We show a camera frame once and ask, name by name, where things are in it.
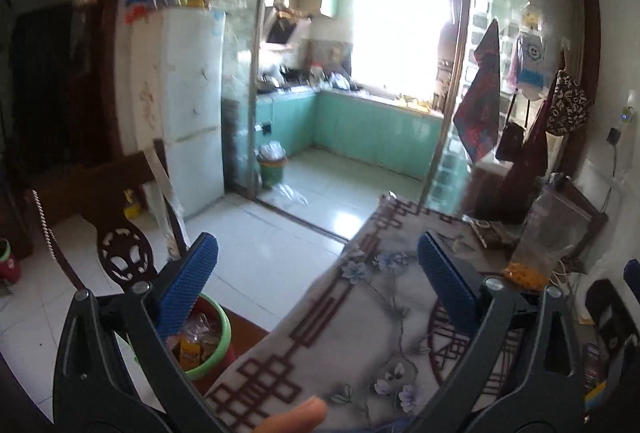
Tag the clear printed plastic bag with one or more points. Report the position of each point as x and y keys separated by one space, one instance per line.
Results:
x=198 y=328

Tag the dark patterned remote box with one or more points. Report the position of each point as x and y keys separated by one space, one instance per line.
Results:
x=492 y=235

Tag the red plaid hanging cloth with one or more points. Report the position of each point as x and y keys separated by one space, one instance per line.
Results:
x=477 y=117

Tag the yellow jug on floor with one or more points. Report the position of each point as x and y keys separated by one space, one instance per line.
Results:
x=133 y=207

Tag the patterned black white hanging bag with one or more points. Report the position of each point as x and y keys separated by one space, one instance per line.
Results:
x=569 y=106

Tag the person's left hand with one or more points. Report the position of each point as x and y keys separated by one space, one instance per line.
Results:
x=304 y=418

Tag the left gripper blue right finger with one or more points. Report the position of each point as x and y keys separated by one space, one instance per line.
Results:
x=455 y=282

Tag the floral patterned tablecloth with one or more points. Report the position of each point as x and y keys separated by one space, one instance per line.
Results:
x=371 y=339

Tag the dark carved wooden chair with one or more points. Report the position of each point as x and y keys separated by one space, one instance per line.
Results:
x=98 y=195

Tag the range hood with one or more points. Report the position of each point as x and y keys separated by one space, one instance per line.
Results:
x=284 y=27

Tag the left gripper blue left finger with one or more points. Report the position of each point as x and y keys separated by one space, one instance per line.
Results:
x=180 y=283

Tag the clear bag of orange snacks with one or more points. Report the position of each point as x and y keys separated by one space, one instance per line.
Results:
x=552 y=229

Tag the green kitchen trash bin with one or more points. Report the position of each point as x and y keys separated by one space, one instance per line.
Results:
x=272 y=159

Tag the red bin with green rim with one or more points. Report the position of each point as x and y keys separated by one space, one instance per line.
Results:
x=203 y=346

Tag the black hanging handbag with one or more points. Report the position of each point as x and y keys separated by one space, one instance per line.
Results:
x=513 y=134

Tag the teal kitchen cabinets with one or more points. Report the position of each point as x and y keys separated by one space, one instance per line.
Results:
x=396 y=138

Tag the white refrigerator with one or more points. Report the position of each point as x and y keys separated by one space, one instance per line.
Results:
x=175 y=81

